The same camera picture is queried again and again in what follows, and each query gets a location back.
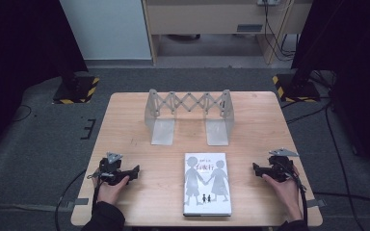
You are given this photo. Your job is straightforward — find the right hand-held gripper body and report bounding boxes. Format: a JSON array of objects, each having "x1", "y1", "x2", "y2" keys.
[{"x1": 267, "y1": 147, "x2": 301, "y2": 184}]

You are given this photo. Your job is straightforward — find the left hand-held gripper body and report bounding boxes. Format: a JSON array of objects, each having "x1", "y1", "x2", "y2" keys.
[{"x1": 97, "y1": 151, "x2": 133, "y2": 187}]

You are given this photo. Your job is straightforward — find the white hardcover book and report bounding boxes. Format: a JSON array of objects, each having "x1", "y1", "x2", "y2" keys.
[{"x1": 182, "y1": 152, "x2": 233, "y2": 218}]

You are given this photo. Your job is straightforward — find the expandable metal book rack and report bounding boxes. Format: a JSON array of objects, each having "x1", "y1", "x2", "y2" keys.
[{"x1": 144, "y1": 89, "x2": 236, "y2": 147}]

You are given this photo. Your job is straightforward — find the person's left hand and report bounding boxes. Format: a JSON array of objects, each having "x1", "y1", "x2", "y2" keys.
[{"x1": 92, "y1": 174, "x2": 131, "y2": 206}]

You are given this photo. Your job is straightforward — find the person's right hand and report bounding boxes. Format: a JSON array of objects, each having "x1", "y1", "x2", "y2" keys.
[{"x1": 261, "y1": 165, "x2": 304, "y2": 223}]

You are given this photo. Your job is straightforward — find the grey tape piece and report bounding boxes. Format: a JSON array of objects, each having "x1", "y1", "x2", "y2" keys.
[
  {"x1": 303, "y1": 198, "x2": 328, "y2": 209},
  {"x1": 72, "y1": 197, "x2": 91, "y2": 207}
]

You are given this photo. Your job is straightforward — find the black yellow striped stand base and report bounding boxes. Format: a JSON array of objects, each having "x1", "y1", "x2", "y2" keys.
[
  {"x1": 272, "y1": 72, "x2": 322, "y2": 104},
  {"x1": 52, "y1": 74, "x2": 101, "y2": 105}
]

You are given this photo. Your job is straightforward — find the dark curtain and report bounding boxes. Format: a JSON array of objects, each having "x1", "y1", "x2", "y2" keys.
[
  {"x1": 0, "y1": 0, "x2": 90, "y2": 167},
  {"x1": 290, "y1": 0, "x2": 370, "y2": 185}
]

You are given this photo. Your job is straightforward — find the white board panel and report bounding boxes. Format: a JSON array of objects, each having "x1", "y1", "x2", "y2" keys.
[{"x1": 59, "y1": 0, "x2": 152, "y2": 61}]

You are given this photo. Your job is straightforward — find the light wooden desk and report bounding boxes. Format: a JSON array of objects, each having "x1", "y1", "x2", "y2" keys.
[{"x1": 141, "y1": 0, "x2": 314, "y2": 65}]

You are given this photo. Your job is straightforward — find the white power strip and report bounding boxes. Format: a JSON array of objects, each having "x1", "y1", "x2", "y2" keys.
[{"x1": 256, "y1": 0, "x2": 282, "y2": 7}]

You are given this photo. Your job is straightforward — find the left hand-held gripper cable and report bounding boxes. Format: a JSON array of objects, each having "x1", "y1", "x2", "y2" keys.
[{"x1": 86, "y1": 171, "x2": 108, "y2": 217}]

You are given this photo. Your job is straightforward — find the hand-held gripper cable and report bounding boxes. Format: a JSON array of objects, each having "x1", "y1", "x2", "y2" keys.
[
  {"x1": 86, "y1": 171, "x2": 108, "y2": 217},
  {"x1": 277, "y1": 160, "x2": 309, "y2": 226}
]

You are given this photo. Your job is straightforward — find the right hand-held gripper cable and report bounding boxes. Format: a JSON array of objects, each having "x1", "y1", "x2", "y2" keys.
[{"x1": 277, "y1": 160, "x2": 309, "y2": 226}]

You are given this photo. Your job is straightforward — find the black floor cable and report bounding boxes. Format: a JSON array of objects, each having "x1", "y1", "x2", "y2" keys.
[
  {"x1": 54, "y1": 168, "x2": 88, "y2": 231},
  {"x1": 324, "y1": 104, "x2": 365, "y2": 231},
  {"x1": 312, "y1": 191, "x2": 370, "y2": 208},
  {"x1": 284, "y1": 101, "x2": 331, "y2": 125}
]

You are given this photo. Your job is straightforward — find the black hanging cables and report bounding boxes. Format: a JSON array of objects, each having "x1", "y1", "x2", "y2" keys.
[{"x1": 262, "y1": 0, "x2": 299, "y2": 63}]

